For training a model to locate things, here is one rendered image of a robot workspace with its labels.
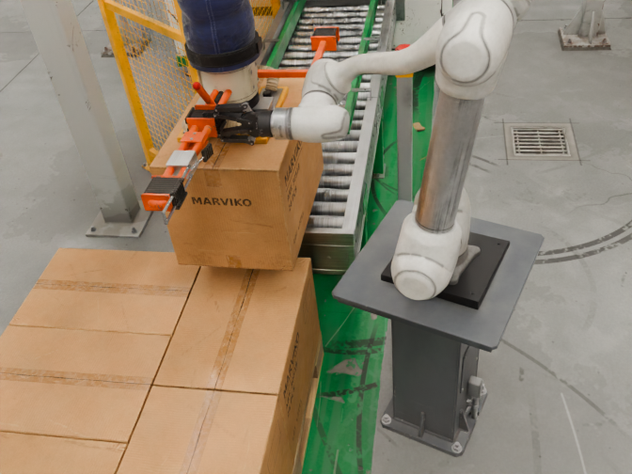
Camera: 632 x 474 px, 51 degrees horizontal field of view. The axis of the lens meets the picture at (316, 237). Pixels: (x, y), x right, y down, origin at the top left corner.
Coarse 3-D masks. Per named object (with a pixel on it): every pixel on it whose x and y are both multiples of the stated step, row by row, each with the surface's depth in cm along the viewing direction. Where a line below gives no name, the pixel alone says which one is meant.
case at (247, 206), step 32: (288, 96) 225; (160, 160) 201; (224, 160) 198; (256, 160) 197; (288, 160) 203; (320, 160) 253; (192, 192) 203; (224, 192) 200; (256, 192) 198; (288, 192) 205; (192, 224) 211; (224, 224) 209; (256, 224) 207; (288, 224) 207; (192, 256) 221; (224, 256) 218; (256, 256) 216; (288, 256) 213
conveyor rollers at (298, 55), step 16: (304, 16) 409; (320, 16) 407; (336, 16) 406; (352, 16) 404; (304, 32) 388; (352, 32) 383; (288, 48) 376; (304, 48) 374; (352, 48) 369; (288, 64) 362; (304, 64) 360; (368, 80) 341; (352, 128) 308; (336, 144) 295; (352, 144) 294; (336, 160) 289; (352, 160) 288; (320, 192) 269; (336, 192) 268; (320, 208) 262; (336, 208) 261; (320, 224) 255; (336, 224) 254
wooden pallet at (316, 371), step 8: (320, 336) 266; (320, 344) 266; (320, 352) 267; (320, 360) 268; (320, 368) 268; (312, 376) 252; (312, 384) 262; (312, 392) 259; (312, 400) 257; (312, 408) 254; (304, 416) 237; (304, 424) 249; (304, 432) 246; (304, 440) 244; (304, 448) 241; (296, 456) 226; (304, 456) 240; (296, 464) 227; (296, 472) 227
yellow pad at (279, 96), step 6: (264, 90) 225; (270, 90) 224; (276, 90) 224; (282, 90) 225; (288, 90) 227; (264, 96) 218; (270, 96) 219; (276, 96) 221; (282, 96) 222; (276, 102) 219; (282, 102) 220; (270, 108) 215; (258, 138) 203; (264, 138) 202
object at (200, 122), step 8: (200, 104) 193; (208, 104) 192; (192, 112) 192; (200, 112) 192; (192, 120) 187; (200, 120) 187; (208, 120) 186; (216, 120) 187; (224, 120) 192; (200, 128) 188; (216, 128) 189; (208, 136) 190; (216, 136) 189
